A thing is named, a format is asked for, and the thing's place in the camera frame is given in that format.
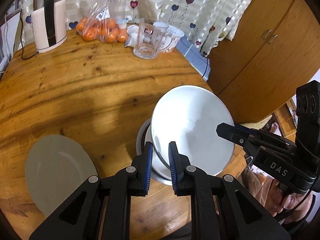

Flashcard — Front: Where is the grey round plate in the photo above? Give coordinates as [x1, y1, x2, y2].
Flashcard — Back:
[25, 134, 98, 218]

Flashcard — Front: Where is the plastic bag of tangerines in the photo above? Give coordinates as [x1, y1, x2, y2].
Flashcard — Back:
[76, 0, 130, 43]

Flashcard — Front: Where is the white electric kettle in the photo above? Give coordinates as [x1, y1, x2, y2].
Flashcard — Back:
[30, 0, 68, 54]

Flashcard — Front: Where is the white ceramic bowl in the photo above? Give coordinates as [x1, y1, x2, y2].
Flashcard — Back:
[150, 130, 175, 180]
[151, 85, 235, 177]

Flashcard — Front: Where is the black kettle power cable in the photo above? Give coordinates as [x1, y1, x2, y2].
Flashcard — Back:
[19, 7, 39, 60]

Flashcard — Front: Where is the person's right hand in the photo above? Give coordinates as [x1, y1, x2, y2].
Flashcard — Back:
[281, 192, 314, 224]

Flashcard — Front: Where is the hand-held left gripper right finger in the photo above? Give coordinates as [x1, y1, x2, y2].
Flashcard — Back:
[168, 141, 292, 240]

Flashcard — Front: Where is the wooden cabinet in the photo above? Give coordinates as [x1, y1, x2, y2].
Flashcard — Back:
[209, 0, 320, 128]

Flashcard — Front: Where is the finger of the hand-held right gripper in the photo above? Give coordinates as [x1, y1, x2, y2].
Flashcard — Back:
[235, 124, 297, 148]
[216, 122, 275, 154]

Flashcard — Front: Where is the blue checked cloth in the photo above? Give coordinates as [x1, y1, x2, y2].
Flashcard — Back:
[176, 38, 210, 81]

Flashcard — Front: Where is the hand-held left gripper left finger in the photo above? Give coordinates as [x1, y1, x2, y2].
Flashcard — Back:
[29, 141, 153, 240]

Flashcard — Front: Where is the person's peach clothing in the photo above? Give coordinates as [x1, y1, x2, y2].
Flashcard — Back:
[237, 166, 285, 218]

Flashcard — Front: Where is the clear glass mug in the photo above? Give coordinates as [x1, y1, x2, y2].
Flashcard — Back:
[133, 18, 175, 60]

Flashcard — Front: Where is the heart print curtain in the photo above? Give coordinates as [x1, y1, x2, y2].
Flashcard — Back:
[20, 0, 263, 58]

